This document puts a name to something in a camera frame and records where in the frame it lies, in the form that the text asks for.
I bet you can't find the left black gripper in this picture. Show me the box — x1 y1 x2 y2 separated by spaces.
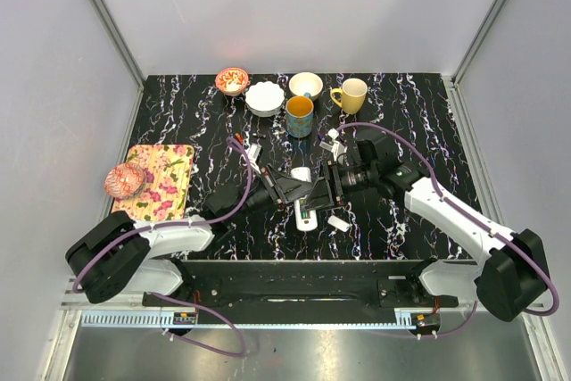
228 164 313 224

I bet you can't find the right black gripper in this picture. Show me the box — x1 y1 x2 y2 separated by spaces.
301 158 378 213

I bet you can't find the white battery cover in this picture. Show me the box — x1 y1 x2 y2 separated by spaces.
327 215 351 232

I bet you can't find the white remote control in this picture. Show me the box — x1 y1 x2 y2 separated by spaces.
291 167 318 232

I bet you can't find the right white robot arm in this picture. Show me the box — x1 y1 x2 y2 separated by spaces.
302 124 559 321

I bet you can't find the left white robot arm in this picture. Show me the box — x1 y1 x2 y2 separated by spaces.
65 166 311 306

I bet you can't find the blue mug orange inside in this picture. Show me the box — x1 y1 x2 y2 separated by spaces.
285 95 314 138

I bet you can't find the white scalloped bowl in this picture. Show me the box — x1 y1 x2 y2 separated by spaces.
245 81 285 118

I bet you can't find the yellow mug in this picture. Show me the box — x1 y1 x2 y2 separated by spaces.
330 78 368 114

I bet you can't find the cream round bowl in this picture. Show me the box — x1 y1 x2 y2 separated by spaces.
288 71 323 101

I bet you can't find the floral rectangular tray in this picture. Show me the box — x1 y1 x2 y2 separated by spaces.
112 145 194 222

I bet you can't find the orange floral small bowl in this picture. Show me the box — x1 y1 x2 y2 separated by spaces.
215 67 250 96

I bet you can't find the red patterned bowl on tray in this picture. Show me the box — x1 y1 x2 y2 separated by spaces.
103 162 145 200

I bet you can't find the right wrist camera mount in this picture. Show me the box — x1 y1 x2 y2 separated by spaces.
319 128 347 163

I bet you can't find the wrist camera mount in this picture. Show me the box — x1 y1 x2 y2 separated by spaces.
319 128 347 163
246 144 262 175

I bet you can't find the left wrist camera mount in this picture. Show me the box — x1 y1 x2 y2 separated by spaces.
246 144 262 175

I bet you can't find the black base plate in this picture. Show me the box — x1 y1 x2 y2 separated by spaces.
88 259 492 327

